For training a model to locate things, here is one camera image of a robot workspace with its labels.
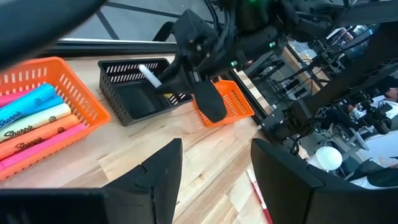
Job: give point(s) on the orange Sharpie highlighter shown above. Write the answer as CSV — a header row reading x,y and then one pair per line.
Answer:
x,y
46,132

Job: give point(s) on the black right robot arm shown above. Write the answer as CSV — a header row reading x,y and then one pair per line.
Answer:
x,y
357,62

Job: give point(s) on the orange plastic lattice basket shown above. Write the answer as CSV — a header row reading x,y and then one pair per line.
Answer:
x,y
84,102
239,102

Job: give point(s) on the black plastic lattice basket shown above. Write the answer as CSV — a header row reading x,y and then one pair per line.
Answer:
x,y
133,102

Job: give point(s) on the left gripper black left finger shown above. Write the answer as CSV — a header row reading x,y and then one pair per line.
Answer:
x,y
161,174

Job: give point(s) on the yellow cap thin white marker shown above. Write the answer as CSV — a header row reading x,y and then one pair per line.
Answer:
x,y
149,76

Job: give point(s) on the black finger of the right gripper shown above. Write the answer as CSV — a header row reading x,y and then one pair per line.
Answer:
x,y
211,102
178,82

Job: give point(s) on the red cap thin white marker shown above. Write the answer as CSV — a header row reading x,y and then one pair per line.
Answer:
x,y
259,199

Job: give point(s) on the person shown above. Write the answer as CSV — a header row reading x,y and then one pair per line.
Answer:
x,y
390,105

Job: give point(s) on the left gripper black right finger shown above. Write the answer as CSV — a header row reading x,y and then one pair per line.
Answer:
x,y
280,186

